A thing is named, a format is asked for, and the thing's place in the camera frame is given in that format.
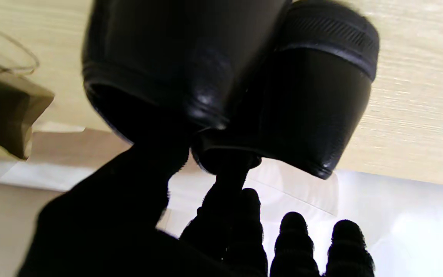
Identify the brown paper bag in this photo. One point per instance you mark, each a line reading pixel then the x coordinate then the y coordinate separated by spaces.
pixel 2 107

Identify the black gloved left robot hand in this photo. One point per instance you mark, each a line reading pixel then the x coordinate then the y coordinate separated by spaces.
pixel 110 223

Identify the black leather loafer shoe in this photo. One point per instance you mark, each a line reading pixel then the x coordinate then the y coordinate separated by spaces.
pixel 313 107
pixel 160 57

